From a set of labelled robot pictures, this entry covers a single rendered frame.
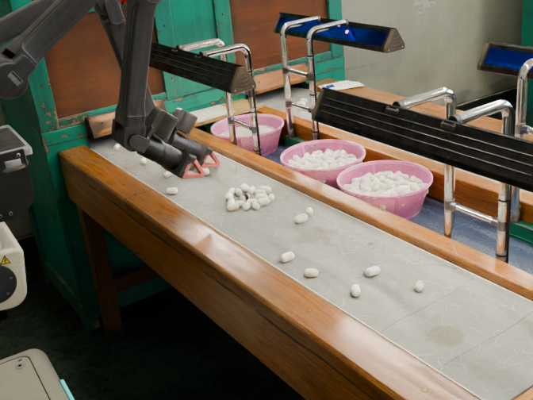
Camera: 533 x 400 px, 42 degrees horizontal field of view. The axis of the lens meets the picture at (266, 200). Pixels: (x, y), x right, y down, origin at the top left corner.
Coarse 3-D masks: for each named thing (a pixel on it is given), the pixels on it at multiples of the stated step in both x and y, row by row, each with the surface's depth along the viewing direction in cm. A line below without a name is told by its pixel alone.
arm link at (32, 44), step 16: (64, 0) 147; (80, 0) 148; (96, 0) 150; (48, 16) 146; (64, 16) 147; (80, 16) 149; (32, 32) 145; (48, 32) 146; (64, 32) 149; (16, 48) 144; (32, 48) 145; (48, 48) 148; (0, 64) 141; (16, 64) 142; (32, 64) 144; (0, 80) 142; (16, 80) 144; (0, 96) 143; (16, 96) 145
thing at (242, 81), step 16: (160, 48) 225; (176, 48) 218; (160, 64) 223; (176, 64) 215; (192, 64) 208; (208, 64) 201; (224, 64) 194; (192, 80) 207; (208, 80) 199; (224, 80) 192; (240, 80) 189
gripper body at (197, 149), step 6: (186, 144) 213; (192, 144) 214; (198, 144) 217; (186, 150) 213; (192, 150) 214; (198, 150) 216; (204, 150) 215; (198, 156) 216; (204, 156) 214; (198, 162) 215
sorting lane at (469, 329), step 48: (192, 192) 208; (288, 192) 201; (240, 240) 176; (288, 240) 173; (336, 240) 171; (384, 240) 169; (336, 288) 151; (384, 288) 149; (432, 288) 147; (480, 288) 146; (384, 336) 133; (432, 336) 132; (480, 336) 131; (528, 336) 130; (480, 384) 119; (528, 384) 118
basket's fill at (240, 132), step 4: (236, 128) 263; (240, 128) 262; (244, 128) 261; (260, 128) 259; (264, 128) 259; (268, 128) 259; (272, 128) 259; (224, 132) 260; (228, 132) 259; (236, 132) 260; (240, 132) 257; (244, 132) 256; (248, 132) 256; (260, 132) 255; (264, 132) 254; (228, 136) 254; (236, 136) 253; (240, 136) 252; (244, 136) 252; (252, 140) 246; (244, 144) 245
